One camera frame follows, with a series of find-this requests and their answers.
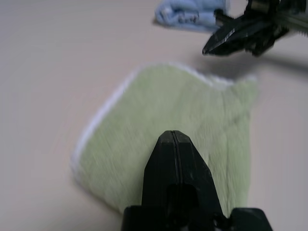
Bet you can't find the folded light blue towel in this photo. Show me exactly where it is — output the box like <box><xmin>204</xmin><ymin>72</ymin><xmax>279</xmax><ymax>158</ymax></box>
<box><xmin>154</xmin><ymin>0</ymin><xmax>232</xmax><ymax>33</ymax></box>

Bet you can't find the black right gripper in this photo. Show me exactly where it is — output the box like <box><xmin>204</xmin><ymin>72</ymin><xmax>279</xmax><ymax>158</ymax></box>
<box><xmin>203</xmin><ymin>0</ymin><xmax>308</xmax><ymax>57</ymax></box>

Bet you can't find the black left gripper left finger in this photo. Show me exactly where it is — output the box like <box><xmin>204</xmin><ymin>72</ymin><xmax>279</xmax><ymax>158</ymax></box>
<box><xmin>141</xmin><ymin>130</ymin><xmax>180</xmax><ymax>207</ymax></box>

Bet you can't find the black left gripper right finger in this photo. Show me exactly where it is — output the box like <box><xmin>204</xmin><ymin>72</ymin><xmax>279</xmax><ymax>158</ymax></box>
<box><xmin>173</xmin><ymin>130</ymin><xmax>228</xmax><ymax>218</ymax></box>

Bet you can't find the green towel with white trim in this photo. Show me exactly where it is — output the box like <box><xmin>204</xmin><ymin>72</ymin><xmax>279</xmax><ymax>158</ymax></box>
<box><xmin>70</xmin><ymin>62</ymin><xmax>259</xmax><ymax>217</ymax></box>

